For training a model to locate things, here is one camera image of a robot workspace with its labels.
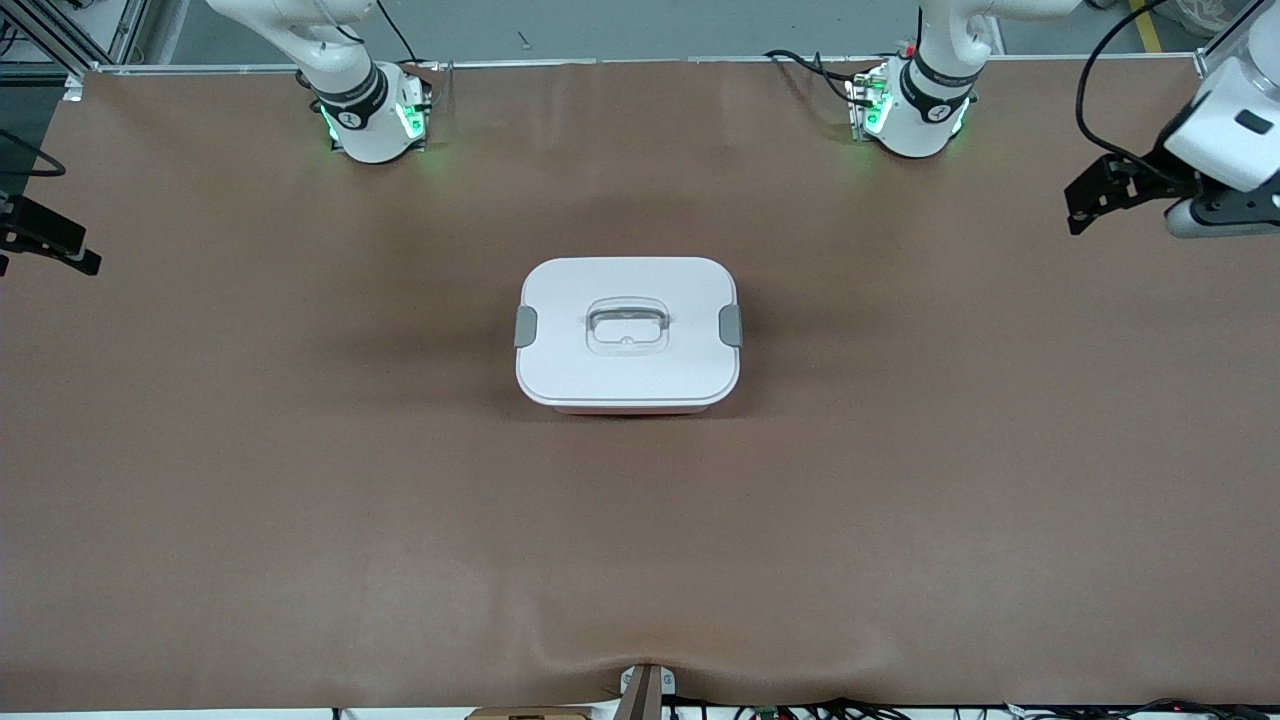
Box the white box lid grey clips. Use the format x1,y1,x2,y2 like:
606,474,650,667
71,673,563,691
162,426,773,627
514,256,744,410

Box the pink plastic box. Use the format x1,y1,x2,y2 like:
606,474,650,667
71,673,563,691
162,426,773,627
548,400,717,417

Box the brown table mat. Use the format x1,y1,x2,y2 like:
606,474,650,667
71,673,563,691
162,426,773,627
0,58,1280,713

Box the aluminium frame profile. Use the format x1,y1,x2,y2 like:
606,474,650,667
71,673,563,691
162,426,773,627
0,0,153,77

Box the black left base cable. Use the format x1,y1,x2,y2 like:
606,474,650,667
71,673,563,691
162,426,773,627
764,49,867,109

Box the black base cable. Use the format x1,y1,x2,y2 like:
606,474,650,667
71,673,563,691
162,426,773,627
374,0,433,69
764,49,867,109

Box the black right base cable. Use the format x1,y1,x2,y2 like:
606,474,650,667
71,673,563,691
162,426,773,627
374,0,433,69

